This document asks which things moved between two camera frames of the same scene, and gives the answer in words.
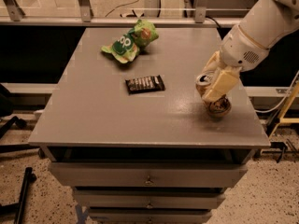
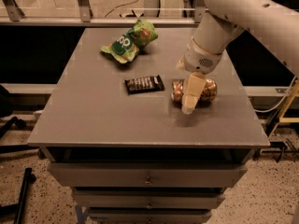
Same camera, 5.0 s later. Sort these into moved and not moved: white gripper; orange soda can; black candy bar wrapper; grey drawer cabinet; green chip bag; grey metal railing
Moved: white gripper; orange soda can
Not moved: grey drawer cabinet; green chip bag; grey metal railing; black candy bar wrapper
